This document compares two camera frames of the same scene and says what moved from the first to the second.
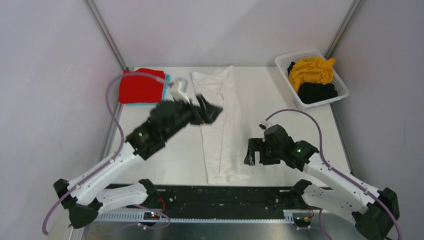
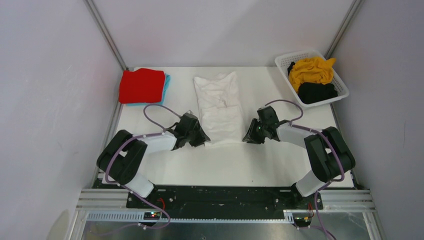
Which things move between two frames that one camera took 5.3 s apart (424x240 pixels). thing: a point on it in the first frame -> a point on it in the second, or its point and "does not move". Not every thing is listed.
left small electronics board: [151, 215] does not move
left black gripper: [212, 111] -> [202, 138]
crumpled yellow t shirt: [315, 69] does not move
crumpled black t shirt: [310, 92] does not move
